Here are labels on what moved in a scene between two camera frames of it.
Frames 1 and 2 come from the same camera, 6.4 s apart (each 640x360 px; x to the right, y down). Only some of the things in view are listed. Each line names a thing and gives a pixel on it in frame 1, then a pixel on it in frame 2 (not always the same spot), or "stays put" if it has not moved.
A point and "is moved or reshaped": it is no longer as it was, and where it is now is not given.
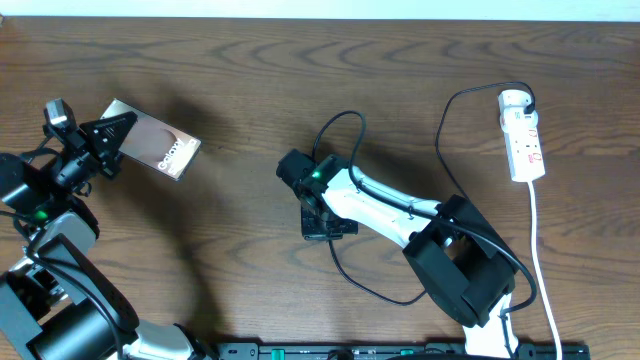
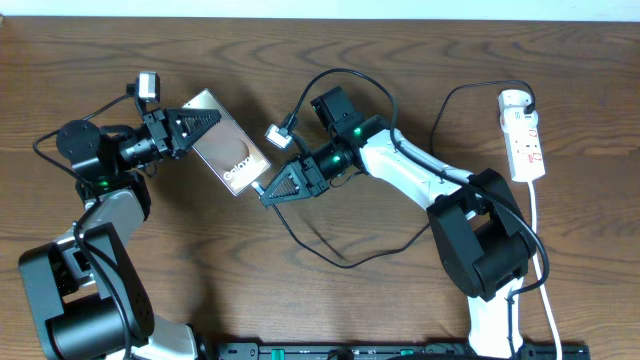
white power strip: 527,163 stays put
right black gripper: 310,233 to 306,180
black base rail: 389,350 stays put
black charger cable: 447,178 to 532,107
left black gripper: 95,148 to 160,132
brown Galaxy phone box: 156,143 is moved or reshaped
